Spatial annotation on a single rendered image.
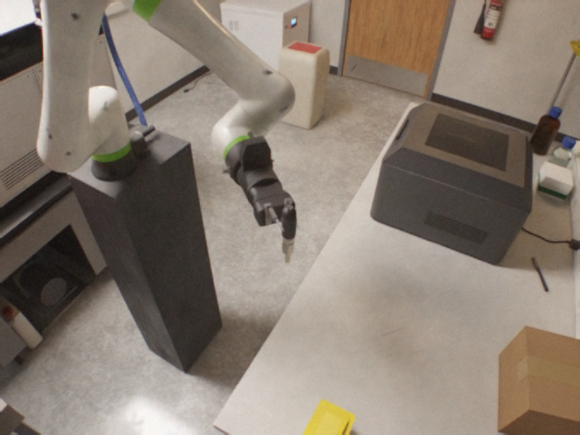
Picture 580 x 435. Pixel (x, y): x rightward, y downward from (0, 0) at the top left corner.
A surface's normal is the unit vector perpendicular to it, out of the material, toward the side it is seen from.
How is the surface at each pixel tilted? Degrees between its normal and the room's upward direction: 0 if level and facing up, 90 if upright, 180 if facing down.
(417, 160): 58
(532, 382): 0
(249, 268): 0
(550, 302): 0
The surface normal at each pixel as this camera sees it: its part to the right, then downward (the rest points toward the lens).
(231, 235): 0.04, -0.71
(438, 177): -0.37, 0.14
